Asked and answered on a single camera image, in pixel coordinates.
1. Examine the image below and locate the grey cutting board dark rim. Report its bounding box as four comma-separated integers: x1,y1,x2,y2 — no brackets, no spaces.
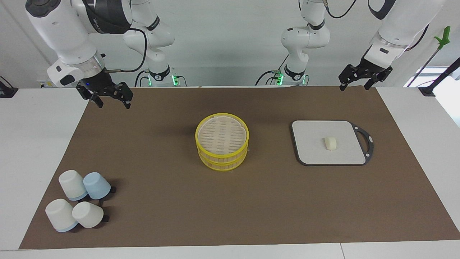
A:
290,120,374,166

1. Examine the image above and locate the yellow bamboo steamer basket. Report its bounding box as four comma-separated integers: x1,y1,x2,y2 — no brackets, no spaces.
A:
197,146,248,172

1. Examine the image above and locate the white cup blue rim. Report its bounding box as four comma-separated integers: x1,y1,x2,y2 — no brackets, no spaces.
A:
45,199,78,232
59,170,88,201

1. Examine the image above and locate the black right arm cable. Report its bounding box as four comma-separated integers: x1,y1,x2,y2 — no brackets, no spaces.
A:
107,28,148,73

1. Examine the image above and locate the pole with green tip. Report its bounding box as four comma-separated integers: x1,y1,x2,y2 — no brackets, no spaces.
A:
408,26,451,87

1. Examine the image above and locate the black left base cable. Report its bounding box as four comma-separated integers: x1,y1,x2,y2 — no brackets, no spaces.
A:
255,54,290,86

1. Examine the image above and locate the light blue cup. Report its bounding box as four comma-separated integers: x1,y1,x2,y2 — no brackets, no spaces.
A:
83,172,111,200

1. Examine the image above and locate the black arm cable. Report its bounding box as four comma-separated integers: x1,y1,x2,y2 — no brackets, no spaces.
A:
107,28,148,73
323,0,357,19

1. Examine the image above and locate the black stand pole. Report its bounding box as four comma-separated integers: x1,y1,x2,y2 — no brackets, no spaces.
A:
418,58,460,97

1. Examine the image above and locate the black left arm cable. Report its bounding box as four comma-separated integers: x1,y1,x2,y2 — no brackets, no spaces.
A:
323,0,357,19

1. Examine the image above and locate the plain white cup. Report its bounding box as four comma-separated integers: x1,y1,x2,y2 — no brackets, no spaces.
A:
72,201,104,229

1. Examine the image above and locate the black base cable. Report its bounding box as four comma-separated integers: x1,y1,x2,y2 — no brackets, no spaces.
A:
255,54,290,86
134,70,187,87

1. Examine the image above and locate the black right base cable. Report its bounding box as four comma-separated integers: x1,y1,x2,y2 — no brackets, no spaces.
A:
134,70,187,87

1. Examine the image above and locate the brown table mat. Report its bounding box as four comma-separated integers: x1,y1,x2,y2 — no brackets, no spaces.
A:
19,86,460,250

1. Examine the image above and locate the black clamp device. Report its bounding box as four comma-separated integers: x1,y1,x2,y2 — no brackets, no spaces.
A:
0,76,19,98

